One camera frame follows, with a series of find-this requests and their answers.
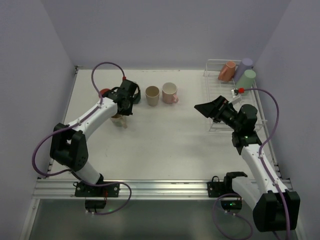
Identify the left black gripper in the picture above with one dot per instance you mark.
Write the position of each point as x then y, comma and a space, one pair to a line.
135, 94

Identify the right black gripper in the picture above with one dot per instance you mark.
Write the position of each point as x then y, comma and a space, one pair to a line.
217, 111

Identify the dark green mug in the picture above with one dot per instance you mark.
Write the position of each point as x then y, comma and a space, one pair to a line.
137, 96

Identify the salmon pink plastic cup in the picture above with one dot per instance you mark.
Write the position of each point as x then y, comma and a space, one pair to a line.
104, 92

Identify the cream floral mug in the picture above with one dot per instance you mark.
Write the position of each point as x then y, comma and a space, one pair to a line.
119, 121

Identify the beige plastic cup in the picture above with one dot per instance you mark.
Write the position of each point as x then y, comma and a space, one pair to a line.
152, 94

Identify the orange mug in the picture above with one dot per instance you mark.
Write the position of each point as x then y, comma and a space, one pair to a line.
227, 72

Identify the light green plastic cup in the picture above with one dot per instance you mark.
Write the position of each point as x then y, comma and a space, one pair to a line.
247, 80

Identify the light pink mug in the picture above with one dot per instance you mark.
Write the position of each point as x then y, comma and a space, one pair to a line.
169, 93

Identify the lavender plastic cup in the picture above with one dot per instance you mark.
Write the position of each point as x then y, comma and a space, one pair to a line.
245, 64

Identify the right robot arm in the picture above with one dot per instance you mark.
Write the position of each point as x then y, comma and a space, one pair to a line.
274, 206

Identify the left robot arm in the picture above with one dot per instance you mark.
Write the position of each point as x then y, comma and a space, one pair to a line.
69, 142

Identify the white wire dish rack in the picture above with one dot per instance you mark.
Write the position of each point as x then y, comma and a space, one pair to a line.
216, 88

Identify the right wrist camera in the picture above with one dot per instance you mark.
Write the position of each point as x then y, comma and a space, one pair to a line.
236, 95

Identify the aluminium mounting rail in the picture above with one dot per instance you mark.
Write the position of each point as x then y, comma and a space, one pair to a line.
62, 189

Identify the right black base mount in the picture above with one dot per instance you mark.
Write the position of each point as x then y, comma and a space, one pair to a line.
217, 188

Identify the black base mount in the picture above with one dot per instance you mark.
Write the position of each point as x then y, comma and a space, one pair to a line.
85, 191
217, 188

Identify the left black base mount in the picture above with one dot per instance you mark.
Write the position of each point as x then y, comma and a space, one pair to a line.
85, 191

